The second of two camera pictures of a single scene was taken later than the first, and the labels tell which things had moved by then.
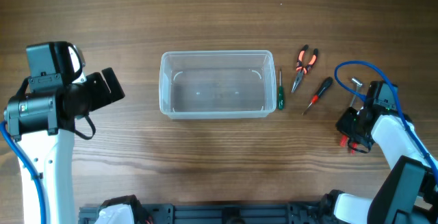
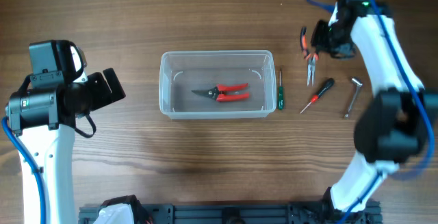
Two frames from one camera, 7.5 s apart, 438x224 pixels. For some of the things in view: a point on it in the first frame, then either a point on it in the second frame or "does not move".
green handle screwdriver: (280, 93) does not move
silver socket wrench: (358, 83) does not move
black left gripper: (103, 95) does not move
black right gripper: (342, 126) to (318, 41)
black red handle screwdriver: (324, 86) does not move
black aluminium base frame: (293, 213) does not move
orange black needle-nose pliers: (301, 70) to (311, 59)
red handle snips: (343, 142) to (217, 92)
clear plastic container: (213, 84) does not move
